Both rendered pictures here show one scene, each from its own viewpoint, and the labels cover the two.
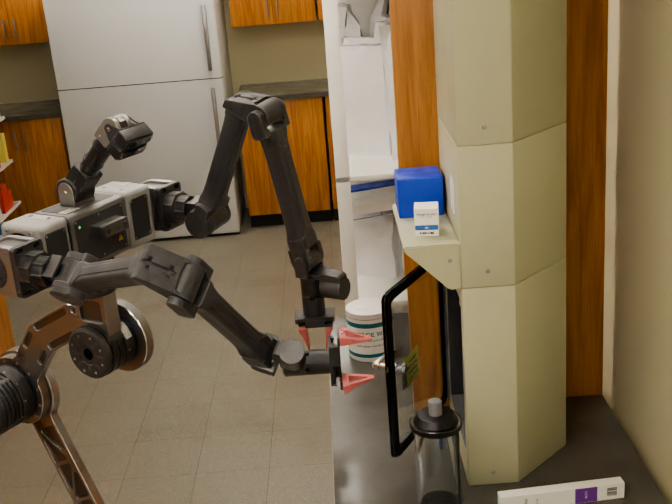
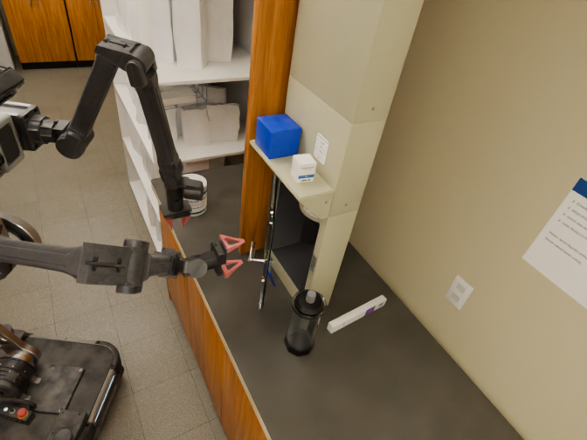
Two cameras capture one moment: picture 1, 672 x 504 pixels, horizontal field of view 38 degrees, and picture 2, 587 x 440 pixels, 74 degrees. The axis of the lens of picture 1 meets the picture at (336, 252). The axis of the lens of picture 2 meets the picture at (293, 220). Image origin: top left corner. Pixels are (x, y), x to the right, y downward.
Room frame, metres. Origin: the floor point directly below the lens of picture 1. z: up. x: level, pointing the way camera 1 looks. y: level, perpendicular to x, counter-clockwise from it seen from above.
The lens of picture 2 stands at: (1.21, 0.36, 2.12)
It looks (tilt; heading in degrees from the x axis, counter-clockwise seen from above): 40 degrees down; 324
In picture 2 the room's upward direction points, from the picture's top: 10 degrees clockwise
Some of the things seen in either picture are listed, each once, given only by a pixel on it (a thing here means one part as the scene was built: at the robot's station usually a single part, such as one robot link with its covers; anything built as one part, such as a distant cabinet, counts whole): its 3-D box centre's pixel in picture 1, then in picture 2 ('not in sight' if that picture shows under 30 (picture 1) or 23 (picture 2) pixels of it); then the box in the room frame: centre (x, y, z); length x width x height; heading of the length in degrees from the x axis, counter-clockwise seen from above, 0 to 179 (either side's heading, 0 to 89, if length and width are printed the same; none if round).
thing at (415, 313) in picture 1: (416, 352); (267, 240); (2.05, -0.17, 1.19); 0.30 x 0.01 x 0.40; 149
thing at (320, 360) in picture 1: (321, 361); (209, 260); (2.03, 0.05, 1.20); 0.07 x 0.07 x 0.10; 0
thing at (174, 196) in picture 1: (179, 207); (44, 129); (2.52, 0.41, 1.45); 0.09 x 0.08 x 0.12; 148
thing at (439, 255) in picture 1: (424, 243); (286, 177); (2.03, -0.20, 1.46); 0.32 x 0.12 x 0.10; 0
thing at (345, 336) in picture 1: (351, 345); (230, 247); (2.03, -0.02, 1.23); 0.09 x 0.07 x 0.07; 90
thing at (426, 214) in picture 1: (426, 218); (303, 168); (1.96, -0.20, 1.54); 0.05 x 0.05 x 0.06; 82
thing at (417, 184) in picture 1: (418, 191); (277, 135); (2.12, -0.20, 1.56); 0.10 x 0.10 x 0.09; 0
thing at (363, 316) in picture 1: (369, 329); (191, 195); (2.60, -0.08, 1.02); 0.13 x 0.13 x 0.15
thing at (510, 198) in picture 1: (508, 294); (328, 200); (2.03, -0.38, 1.33); 0.32 x 0.25 x 0.77; 0
